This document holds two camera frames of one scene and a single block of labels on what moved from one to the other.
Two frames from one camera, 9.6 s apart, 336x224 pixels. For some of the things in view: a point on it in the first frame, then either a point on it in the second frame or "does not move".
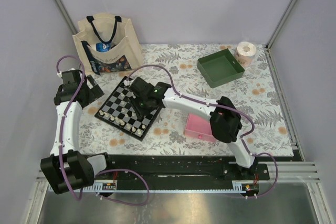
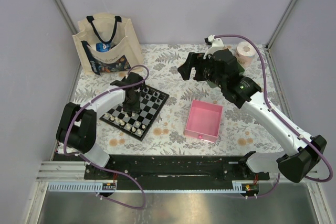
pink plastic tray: x=198 y=126 does not move
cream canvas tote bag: x=107 y=44 does not move
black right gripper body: x=142 y=107 -> x=208 y=74
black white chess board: x=117 y=112 does not move
